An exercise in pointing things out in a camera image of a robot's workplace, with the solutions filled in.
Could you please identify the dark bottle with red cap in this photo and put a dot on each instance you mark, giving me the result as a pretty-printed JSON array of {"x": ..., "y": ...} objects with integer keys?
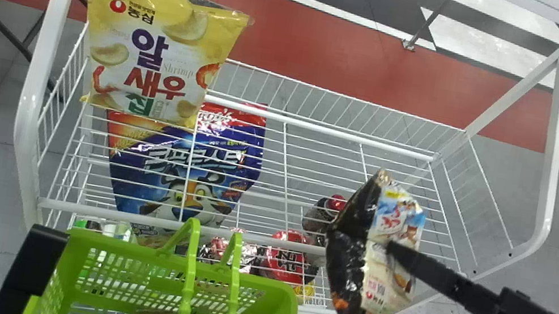
[{"x": 319, "y": 216}]

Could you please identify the green basket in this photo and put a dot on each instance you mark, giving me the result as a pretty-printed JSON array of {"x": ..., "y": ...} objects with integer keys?
[{"x": 254, "y": 302}]

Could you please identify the red snack packet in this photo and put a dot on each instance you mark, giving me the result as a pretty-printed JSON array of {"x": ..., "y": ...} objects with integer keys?
[{"x": 220, "y": 250}]

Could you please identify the blue cereal bag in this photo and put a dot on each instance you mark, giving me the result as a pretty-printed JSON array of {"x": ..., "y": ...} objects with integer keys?
[{"x": 208, "y": 167}]

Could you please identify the green bottle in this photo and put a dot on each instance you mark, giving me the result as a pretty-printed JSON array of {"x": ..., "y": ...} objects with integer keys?
[{"x": 111, "y": 230}]

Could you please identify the yellow snack packet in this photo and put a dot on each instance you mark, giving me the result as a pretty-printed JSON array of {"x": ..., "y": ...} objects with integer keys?
[{"x": 150, "y": 42}]

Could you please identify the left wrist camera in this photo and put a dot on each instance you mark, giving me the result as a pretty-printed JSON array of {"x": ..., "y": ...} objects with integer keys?
[{"x": 30, "y": 268}]

